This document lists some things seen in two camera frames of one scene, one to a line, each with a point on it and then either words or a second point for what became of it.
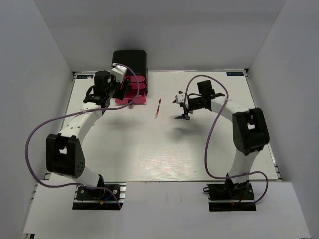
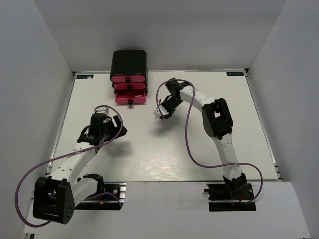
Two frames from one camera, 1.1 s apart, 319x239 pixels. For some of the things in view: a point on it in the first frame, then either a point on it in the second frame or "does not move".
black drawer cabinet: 135,61 does not move
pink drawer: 134,85 does not move
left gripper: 120,93 → 109,122
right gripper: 184,116 → 171,112
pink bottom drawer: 130,95 does not move
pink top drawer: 132,78 does not move
